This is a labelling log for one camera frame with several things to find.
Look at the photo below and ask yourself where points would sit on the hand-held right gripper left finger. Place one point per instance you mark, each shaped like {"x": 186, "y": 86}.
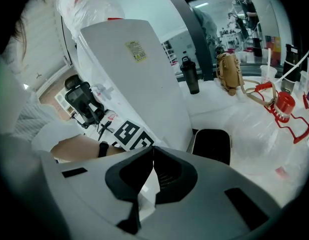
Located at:
{"x": 94, "y": 184}

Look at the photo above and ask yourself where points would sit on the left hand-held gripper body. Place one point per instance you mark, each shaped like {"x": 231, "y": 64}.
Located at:
{"x": 127, "y": 134}

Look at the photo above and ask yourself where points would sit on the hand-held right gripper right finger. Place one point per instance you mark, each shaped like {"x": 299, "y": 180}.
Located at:
{"x": 207, "y": 209}

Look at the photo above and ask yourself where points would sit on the white water dispenser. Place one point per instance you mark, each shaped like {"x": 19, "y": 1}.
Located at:
{"x": 144, "y": 84}

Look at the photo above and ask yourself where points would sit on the person's left forearm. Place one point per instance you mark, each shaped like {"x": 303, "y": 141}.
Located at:
{"x": 77, "y": 149}

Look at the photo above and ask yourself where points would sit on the black wristwatch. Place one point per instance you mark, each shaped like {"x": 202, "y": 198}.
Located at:
{"x": 103, "y": 149}

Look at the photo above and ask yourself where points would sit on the black office chair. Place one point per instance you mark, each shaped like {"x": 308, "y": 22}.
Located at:
{"x": 84, "y": 104}

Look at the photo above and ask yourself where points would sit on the black trash bin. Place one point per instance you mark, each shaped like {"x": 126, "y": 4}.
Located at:
{"x": 212, "y": 144}

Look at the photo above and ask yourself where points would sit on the black shaker bottle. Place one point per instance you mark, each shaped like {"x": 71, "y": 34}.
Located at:
{"x": 190, "y": 76}

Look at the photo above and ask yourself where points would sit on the empty clear jug red cap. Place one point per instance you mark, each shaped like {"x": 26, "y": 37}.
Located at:
{"x": 257, "y": 134}

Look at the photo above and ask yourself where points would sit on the person's striped white shirt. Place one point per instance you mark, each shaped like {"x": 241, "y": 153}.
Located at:
{"x": 27, "y": 114}

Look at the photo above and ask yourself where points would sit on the tan handbag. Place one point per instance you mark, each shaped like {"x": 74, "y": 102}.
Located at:
{"x": 229, "y": 71}

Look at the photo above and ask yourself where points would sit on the plastic cup with straw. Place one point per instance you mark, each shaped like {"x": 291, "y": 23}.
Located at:
{"x": 268, "y": 75}

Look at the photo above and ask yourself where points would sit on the clear plastic cup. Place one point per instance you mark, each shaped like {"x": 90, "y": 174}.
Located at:
{"x": 306, "y": 84}

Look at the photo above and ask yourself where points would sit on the black thermos bottle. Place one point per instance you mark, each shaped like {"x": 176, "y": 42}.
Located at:
{"x": 289, "y": 69}

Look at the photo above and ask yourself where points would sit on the black window frame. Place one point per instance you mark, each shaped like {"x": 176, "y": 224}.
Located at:
{"x": 194, "y": 21}

